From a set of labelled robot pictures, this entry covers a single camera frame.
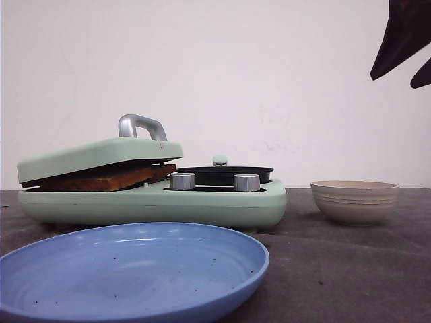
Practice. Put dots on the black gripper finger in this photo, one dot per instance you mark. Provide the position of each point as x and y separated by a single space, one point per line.
422 77
407 32

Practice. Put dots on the beige ribbed bowl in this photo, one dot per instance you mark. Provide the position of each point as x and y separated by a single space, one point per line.
356 203

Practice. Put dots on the silver lid handle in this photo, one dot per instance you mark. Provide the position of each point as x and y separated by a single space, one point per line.
129 123

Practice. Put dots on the breakfast maker hinged lid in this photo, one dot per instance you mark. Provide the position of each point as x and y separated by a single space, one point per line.
93 155

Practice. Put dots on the bread slice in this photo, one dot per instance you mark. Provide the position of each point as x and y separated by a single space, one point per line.
98 183
159 172

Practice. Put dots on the mint green breakfast maker base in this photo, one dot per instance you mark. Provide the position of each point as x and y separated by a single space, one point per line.
213 205

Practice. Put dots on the right silver control knob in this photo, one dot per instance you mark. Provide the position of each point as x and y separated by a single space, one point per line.
246 182

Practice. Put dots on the silver control knob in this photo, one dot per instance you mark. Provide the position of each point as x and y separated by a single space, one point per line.
182 181
246 182

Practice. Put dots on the black round frying pan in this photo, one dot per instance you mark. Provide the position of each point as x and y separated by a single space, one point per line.
220 174

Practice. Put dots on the left silver control knob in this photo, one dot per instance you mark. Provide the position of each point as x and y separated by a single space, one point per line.
182 181

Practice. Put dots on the blue round plate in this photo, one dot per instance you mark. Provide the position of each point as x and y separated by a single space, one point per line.
145 272

